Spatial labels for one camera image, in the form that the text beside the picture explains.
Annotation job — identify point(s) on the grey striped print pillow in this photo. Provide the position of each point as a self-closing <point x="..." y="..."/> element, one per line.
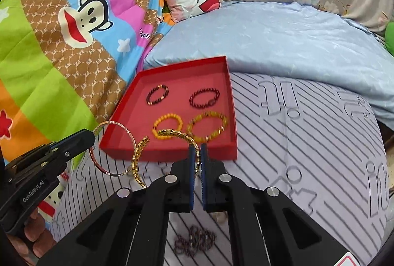
<point x="319" y="144"/>

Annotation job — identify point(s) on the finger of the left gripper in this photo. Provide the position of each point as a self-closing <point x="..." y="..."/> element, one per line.
<point x="63" y="151"/>

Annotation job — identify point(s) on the red jewelry tray box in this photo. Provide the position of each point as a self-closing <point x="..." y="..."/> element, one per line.
<point x="170" y="90"/>

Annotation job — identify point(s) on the purple garnet bead strand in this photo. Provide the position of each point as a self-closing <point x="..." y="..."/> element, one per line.
<point x="199" y="240"/>

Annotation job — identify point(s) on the gold cuff bangle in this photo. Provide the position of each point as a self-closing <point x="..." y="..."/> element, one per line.
<point x="161" y="152"/>

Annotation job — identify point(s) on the thin rose gold bangle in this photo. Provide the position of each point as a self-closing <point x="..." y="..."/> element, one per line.
<point x="117" y="142"/>

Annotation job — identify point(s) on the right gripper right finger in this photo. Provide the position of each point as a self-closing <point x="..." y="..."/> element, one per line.
<point x="266" y="227"/>

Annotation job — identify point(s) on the person's left hand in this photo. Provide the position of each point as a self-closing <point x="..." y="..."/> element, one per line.
<point x="36" y="233"/>

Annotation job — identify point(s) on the colourful monkey cartoon blanket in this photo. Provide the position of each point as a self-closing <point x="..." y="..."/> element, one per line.
<point x="65" y="64"/>

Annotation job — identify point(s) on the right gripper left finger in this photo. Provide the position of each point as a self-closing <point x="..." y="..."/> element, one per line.
<point x="130" y="227"/>

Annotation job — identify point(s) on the green plush toy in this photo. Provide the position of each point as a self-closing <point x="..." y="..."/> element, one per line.
<point x="389" y="38"/>

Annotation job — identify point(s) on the light blue quilt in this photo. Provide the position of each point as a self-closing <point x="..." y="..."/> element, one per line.
<point x="287" y="40"/>

